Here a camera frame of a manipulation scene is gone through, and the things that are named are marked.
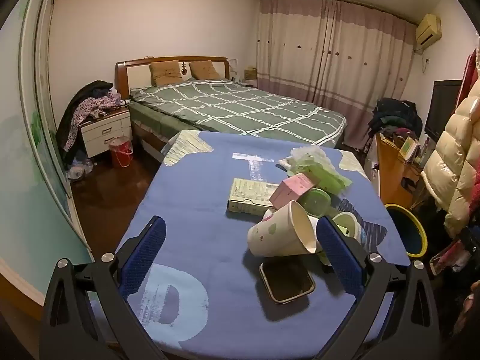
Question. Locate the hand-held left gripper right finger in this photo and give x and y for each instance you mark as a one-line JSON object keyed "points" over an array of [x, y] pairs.
{"points": [[337, 255]]}

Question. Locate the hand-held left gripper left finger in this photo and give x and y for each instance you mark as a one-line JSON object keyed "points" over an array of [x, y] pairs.
{"points": [[144, 255]]}

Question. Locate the white bottle with green label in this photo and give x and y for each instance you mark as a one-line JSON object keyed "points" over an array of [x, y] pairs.
{"points": [[348, 227]]}

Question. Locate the clear jar with green lid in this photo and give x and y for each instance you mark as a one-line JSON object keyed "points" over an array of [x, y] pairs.
{"points": [[317, 202]]}

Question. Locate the black rectangular tray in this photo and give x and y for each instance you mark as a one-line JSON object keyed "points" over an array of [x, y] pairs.
{"points": [[287, 281]]}

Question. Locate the large white paper cup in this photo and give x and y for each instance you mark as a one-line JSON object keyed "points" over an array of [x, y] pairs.
{"points": [[277, 236]]}

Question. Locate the blue bin with yellow rim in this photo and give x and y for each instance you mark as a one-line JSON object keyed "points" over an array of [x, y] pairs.
{"points": [[407, 232]]}

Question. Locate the pink carton box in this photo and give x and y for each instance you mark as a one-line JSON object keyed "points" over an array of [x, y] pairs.
{"points": [[290, 191]]}

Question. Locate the green plastic bag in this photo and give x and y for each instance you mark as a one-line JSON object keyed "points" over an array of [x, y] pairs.
{"points": [[322, 174]]}

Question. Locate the white tissue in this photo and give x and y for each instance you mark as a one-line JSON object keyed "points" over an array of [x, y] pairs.
{"points": [[285, 165]]}

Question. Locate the pale green carton box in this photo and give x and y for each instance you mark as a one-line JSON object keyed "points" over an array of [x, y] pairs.
{"points": [[247, 195]]}

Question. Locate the small black pouch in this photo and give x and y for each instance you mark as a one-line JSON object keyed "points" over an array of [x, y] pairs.
{"points": [[408, 183]]}

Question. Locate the wooden side desk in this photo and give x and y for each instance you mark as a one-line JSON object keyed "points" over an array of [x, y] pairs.
{"points": [[390, 168]]}

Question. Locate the red plastic bucket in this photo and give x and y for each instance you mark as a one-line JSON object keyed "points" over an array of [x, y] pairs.
{"points": [[120, 153]]}

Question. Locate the clear plastic bag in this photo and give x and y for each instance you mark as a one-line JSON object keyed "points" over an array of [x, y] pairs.
{"points": [[79, 168]]}

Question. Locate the pink floral garment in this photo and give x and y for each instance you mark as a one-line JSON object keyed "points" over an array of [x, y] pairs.
{"points": [[457, 255]]}

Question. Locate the white wooden nightstand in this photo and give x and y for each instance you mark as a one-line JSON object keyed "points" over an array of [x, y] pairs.
{"points": [[105, 135]]}

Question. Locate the desk calendar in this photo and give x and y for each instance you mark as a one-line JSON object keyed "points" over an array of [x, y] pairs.
{"points": [[408, 148]]}

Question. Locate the pile of dark clothes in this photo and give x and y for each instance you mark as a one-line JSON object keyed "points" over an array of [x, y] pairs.
{"points": [[393, 114]]}

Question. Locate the wardrobe with painted sliding door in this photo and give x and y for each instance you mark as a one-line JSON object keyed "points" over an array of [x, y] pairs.
{"points": [[22, 157]]}

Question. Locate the cream puffer jacket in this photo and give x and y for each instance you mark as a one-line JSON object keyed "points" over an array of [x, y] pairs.
{"points": [[457, 150]]}

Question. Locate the pile of mixed clothes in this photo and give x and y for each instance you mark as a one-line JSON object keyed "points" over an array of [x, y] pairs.
{"points": [[86, 105]]}

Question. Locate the bed with green checked cover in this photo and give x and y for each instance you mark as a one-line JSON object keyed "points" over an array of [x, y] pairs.
{"points": [[232, 108]]}

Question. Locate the black flat screen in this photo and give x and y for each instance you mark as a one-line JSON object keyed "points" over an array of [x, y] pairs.
{"points": [[442, 108]]}

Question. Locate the brown pillow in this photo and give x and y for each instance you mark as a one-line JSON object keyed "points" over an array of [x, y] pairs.
{"points": [[204, 70], [167, 73]]}

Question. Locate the beige and mauve curtain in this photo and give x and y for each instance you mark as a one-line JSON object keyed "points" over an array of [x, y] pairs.
{"points": [[330, 63]]}

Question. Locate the small cardboard box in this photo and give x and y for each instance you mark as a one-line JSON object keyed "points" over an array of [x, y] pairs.
{"points": [[250, 73]]}

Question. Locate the red dotted puffer jacket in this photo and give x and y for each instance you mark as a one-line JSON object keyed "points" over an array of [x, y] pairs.
{"points": [[468, 78]]}

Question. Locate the wall air conditioner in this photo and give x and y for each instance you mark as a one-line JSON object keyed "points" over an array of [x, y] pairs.
{"points": [[427, 30]]}

